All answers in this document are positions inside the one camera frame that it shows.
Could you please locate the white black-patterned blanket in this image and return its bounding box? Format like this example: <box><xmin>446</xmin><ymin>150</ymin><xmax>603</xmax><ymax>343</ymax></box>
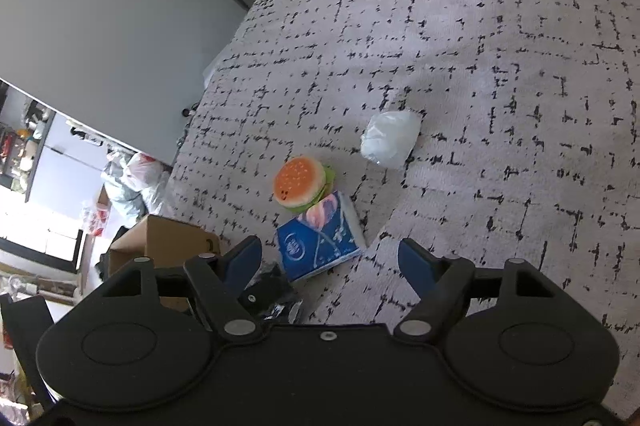
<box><xmin>170</xmin><ymin>0</ymin><xmax>640</xmax><ymax>422</ymax></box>

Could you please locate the crumpled white plastic bag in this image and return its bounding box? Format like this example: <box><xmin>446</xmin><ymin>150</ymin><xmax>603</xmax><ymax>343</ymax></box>
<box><xmin>360</xmin><ymin>109</ymin><xmax>421</xmax><ymax>170</ymax></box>

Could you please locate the small red white plastic bag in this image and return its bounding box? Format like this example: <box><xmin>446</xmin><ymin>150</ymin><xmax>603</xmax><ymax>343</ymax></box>
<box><xmin>82</xmin><ymin>200</ymin><xmax>112</xmax><ymax>238</ymax></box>

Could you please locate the blue tissue packet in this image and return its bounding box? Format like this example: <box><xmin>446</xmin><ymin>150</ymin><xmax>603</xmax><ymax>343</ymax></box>
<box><xmin>275</xmin><ymin>189</ymin><xmax>368</xmax><ymax>282</ymax></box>

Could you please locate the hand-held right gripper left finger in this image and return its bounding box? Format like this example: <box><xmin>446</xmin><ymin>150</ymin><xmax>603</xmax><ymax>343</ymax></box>
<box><xmin>95</xmin><ymin>235</ymin><xmax>264</xmax><ymax>347</ymax></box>

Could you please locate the black fluffy cloth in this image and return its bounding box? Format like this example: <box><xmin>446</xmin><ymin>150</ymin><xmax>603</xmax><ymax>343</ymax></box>
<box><xmin>237</xmin><ymin>263</ymin><xmax>304</xmax><ymax>325</ymax></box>

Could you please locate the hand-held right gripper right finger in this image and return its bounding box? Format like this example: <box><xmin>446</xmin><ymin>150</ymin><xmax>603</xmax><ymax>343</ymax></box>
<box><xmin>394</xmin><ymin>237</ymin><xmax>563</xmax><ymax>344</ymax></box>

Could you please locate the grey plastic bag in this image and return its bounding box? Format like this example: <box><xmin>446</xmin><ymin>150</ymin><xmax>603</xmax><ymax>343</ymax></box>
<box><xmin>101</xmin><ymin>150</ymin><xmax>151</xmax><ymax>228</ymax></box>

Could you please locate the brown cardboard box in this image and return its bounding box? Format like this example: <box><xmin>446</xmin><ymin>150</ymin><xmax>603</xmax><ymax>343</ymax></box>
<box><xmin>107</xmin><ymin>214</ymin><xmax>221</xmax><ymax>313</ymax></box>

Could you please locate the orange burger plush toy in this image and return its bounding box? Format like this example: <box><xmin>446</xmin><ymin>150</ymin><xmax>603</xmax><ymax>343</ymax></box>
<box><xmin>273</xmin><ymin>155</ymin><xmax>336</xmax><ymax>213</ymax></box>

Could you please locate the black dice-shaped stool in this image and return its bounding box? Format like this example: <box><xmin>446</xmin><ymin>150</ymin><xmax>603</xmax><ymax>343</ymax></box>
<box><xmin>0</xmin><ymin>293</ymin><xmax>55</xmax><ymax>409</ymax></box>

